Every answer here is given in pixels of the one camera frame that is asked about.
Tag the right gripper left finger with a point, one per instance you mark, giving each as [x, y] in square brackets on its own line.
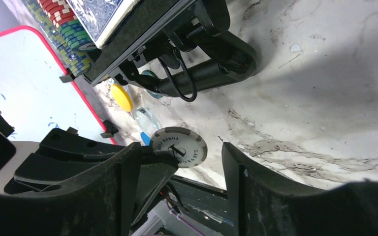
[106, 199]

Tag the grey white poker chip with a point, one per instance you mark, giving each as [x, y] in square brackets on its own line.
[182, 144]

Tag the blue card deck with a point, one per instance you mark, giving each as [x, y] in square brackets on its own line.
[100, 18]

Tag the black poker set case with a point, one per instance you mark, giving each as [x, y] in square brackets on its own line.
[186, 43]

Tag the dark teal loose chip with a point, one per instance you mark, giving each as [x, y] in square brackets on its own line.
[151, 86]

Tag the blue round button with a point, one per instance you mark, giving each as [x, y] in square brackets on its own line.
[145, 138]

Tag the clear round button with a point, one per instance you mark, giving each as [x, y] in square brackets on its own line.
[146, 120]

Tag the black board clip lower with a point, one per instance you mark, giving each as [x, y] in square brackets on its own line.
[110, 129]

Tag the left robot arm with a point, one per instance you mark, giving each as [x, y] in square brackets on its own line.
[38, 166]

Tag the white board red edge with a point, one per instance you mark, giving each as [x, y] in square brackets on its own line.
[32, 98]

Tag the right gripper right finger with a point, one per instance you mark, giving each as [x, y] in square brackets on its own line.
[265, 203]

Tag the yellow round dealer button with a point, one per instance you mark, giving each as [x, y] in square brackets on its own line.
[122, 96]

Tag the blue red chip row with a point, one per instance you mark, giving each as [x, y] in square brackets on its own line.
[66, 22]

